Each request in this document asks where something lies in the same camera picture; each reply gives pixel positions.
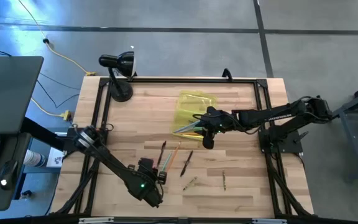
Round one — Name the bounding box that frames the black hook bracket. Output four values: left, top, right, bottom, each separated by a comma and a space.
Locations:
221, 67, 234, 82

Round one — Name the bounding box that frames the black desk lamp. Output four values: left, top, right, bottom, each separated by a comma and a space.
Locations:
98, 51, 138, 103

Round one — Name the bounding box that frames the black aluminium table frame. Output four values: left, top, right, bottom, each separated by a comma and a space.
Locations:
50, 76, 315, 218

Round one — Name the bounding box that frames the yellow floor cable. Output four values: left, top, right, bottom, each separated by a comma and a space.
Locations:
17, 0, 98, 77

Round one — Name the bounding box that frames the black pen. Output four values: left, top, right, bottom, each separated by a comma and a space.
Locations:
180, 151, 194, 177

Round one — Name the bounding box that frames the yellow extension cord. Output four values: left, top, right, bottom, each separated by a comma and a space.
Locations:
30, 98, 73, 122

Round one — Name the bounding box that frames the white printed box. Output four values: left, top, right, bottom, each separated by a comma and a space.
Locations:
46, 146, 65, 169

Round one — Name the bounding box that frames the teal pencil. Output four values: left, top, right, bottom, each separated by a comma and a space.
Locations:
162, 151, 173, 172

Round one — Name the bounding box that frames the translucent yellow-green supply box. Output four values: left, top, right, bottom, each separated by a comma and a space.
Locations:
170, 90, 219, 142

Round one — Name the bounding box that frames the black computer mouse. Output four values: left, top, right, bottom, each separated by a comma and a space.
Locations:
0, 159, 20, 191

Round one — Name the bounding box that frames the orange pencil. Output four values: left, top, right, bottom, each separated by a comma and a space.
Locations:
165, 142, 181, 172

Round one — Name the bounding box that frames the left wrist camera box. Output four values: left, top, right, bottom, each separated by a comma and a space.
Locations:
138, 157, 155, 174

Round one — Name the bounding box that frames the silver rail bracket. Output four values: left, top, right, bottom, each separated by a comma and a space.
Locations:
78, 217, 115, 224
252, 218, 288, 224

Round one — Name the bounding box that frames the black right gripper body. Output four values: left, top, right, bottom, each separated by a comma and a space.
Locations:
205, 110, 239, 138

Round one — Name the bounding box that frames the dark grey desk surface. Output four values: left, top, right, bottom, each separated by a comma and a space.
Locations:
0, 55, 45, 135

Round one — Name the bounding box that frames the black support beam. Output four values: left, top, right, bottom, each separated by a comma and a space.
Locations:
20, 116, 68, 152

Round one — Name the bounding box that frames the white paper cup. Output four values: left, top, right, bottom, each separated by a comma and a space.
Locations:
22, 149, 47, 169

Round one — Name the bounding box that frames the black marker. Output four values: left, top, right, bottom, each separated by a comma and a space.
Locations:
156, 140, 167, 169

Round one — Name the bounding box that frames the black table edge rail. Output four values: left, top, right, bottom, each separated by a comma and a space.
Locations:
0, 213, 358, 224

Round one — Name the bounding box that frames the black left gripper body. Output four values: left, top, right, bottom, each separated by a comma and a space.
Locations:
129, 172, 164, 208

